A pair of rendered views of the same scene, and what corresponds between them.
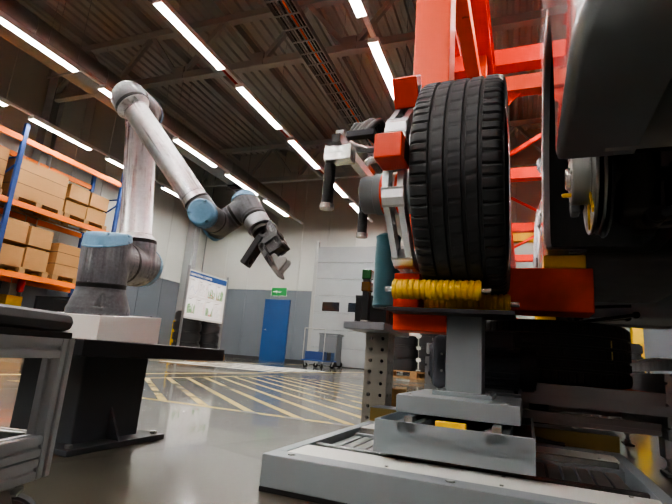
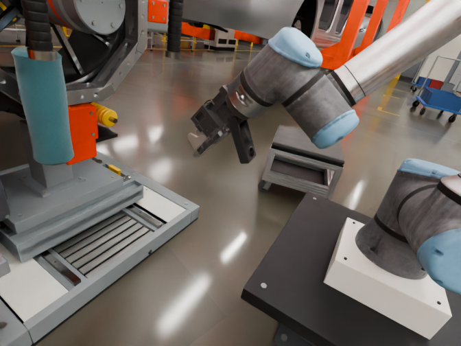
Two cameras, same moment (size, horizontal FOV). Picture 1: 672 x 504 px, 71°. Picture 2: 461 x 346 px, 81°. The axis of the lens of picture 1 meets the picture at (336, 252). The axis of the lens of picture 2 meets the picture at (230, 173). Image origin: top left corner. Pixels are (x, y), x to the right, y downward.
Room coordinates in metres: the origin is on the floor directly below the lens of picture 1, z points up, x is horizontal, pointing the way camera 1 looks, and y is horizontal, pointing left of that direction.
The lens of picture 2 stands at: (2.16, 0.31, 0.86)
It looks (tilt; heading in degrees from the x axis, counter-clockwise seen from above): 29 degrees down; 184
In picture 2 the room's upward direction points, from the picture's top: 11 degrees clockwise
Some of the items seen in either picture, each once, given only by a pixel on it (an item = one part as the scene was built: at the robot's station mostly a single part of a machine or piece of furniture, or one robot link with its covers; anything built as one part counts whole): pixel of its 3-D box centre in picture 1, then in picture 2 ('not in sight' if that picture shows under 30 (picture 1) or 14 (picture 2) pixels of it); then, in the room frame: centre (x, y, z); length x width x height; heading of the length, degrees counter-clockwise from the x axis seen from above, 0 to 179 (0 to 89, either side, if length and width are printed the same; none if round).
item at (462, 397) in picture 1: (465, 361); (49, 158); (1.39, -0.40, 0.32); 0.40 x 0.30 x 0.28; 157
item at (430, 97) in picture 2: not in sight; (446, 88); (-3.31, 3.45, 0.48); 1.00 x 0.61 x 0.96; 163
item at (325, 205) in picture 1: (328, 185); (174, 26); (1.38, 0.04, 0.83); 0.04 x 0.04 x 0.16
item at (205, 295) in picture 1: (204, 315); not in sight; (10.38, 2.78, 0.97); 1.50 x 0.50 x 1.95; 159
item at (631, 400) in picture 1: (535, 402); not in sight; (2.90, -1.26, 0.13); 2.47 x 0.85 x 0.27; 157
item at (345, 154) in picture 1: (339, 154); not in sight; (1.37, 0.01, 0.93); 0.09 x 0.05 x 0.05; 67
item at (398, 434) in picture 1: (463, 432); (64, 197); (1.36, -0.39, 0.13); 0.50 x 0.36 x 0.10; 157
